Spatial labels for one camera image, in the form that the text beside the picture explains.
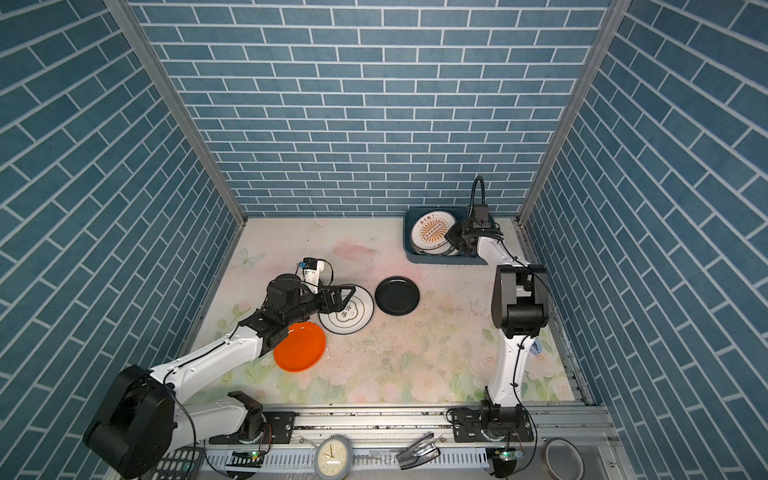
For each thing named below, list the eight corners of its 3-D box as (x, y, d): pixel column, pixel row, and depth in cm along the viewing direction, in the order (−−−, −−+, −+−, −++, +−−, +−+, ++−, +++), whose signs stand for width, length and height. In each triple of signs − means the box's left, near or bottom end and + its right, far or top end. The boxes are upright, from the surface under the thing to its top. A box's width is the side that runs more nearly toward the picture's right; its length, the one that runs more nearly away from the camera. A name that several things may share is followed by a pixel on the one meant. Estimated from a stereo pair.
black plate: (374, 315, 96) (374, 312, 95) (376, 278, 105) (376, 275, 104) (419, 315, 96) (420, 312, 95) (418, 279, 105) (418, 275, 104)
